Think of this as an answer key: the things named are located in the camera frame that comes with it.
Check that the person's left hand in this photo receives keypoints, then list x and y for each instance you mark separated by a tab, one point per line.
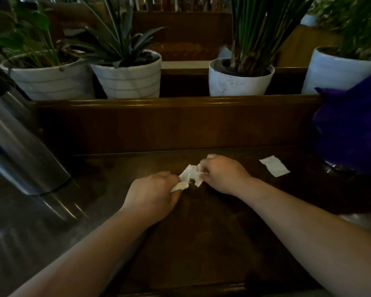
151	197

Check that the person's right hand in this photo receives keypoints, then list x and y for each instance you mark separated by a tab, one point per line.
225	176

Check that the person's right fingers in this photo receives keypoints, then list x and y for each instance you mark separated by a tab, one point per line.
205	170

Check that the person's left fingers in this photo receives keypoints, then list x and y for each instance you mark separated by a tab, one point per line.
173	182

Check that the white paper wrapper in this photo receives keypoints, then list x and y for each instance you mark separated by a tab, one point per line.
190	177

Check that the person's right forearm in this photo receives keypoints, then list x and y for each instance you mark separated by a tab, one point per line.
315	238

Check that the person's left forearm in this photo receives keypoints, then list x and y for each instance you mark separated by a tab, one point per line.
80	259

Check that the dark wooden partition ledge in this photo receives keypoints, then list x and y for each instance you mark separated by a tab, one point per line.
179	120

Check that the flat white paper packet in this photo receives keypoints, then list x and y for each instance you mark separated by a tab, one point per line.
274	166

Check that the smooth white plant pot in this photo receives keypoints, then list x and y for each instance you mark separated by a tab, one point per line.
239	80

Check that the narrow white ribbed plant pot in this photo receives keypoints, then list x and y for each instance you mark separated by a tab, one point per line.
128	75

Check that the wooden bench backrest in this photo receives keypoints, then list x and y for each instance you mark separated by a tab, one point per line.
185	33

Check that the tall green stalk plant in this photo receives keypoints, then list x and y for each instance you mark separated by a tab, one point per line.
259	30

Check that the purple cloth bag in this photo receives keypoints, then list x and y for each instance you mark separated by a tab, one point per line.
352	123

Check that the spiky dark green plant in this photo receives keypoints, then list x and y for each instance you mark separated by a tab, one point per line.
117	37

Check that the stainless steel thermos jug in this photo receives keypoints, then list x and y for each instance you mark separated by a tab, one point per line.
21	145

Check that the wide white ribbed plant pot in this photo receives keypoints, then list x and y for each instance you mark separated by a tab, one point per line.
51	80

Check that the large white plant pot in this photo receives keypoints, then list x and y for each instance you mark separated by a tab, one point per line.
337	71

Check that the bushy green plant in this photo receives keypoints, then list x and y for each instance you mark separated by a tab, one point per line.
355	24

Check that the broad-leaf green plant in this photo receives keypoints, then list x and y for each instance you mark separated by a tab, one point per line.
21	37

